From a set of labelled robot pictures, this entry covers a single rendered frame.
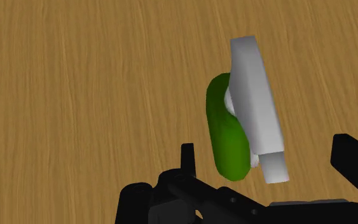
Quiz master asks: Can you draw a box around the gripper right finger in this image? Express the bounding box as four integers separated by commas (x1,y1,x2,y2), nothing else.
330,133,358,202

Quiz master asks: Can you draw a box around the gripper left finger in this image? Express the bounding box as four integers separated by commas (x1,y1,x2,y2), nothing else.
114,143,267,224

